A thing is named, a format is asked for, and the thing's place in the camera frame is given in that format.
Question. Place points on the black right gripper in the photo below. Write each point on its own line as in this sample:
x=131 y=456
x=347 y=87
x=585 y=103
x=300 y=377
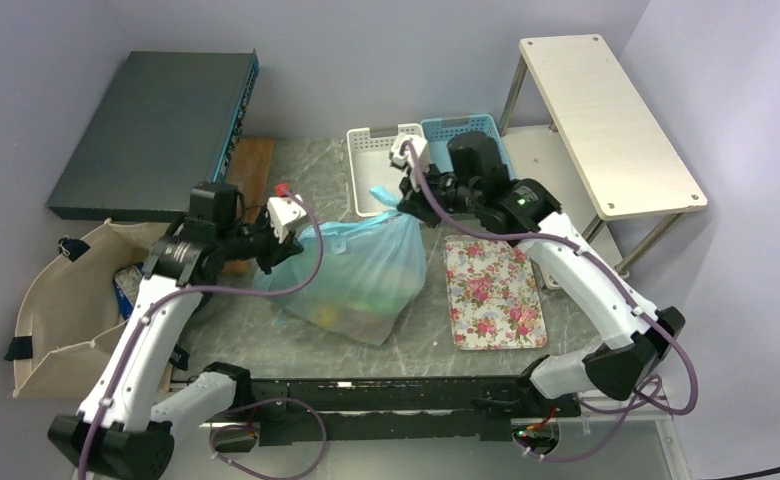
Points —
x=428 y=217

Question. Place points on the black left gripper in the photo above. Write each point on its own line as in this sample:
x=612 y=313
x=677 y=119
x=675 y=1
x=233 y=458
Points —
x=289 y=248

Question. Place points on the light blue printed grocery bag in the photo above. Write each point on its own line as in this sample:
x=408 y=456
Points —
x=370 y=271

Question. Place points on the beige canvas tote bag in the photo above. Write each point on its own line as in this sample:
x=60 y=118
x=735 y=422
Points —
x=69 y=322

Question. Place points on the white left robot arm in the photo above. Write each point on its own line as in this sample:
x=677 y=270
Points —
x=122 y=429

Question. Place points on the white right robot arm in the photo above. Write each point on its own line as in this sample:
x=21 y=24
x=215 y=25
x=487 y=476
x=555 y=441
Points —
x=635 y=335

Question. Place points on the white perforated plastic basket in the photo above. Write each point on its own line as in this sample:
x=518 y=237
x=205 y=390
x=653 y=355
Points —
x=368 y=151

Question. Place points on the wooden board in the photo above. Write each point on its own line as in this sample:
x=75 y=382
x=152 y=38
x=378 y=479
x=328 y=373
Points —
x=249 y=171

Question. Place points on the floral pattern tray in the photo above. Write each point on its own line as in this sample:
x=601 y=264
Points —
x=494 y=301

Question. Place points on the white two-tier metal shelf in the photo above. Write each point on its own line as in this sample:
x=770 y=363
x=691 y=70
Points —
x=575 y=122

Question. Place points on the dark grey flat equipment box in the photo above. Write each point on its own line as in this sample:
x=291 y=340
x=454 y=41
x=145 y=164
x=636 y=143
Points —
x=167 y=121

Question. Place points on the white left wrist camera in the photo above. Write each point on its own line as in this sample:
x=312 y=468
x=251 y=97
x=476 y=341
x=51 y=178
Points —
x=286 y=212

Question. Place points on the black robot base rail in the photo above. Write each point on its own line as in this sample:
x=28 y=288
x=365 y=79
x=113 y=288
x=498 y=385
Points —
x=287 y=411

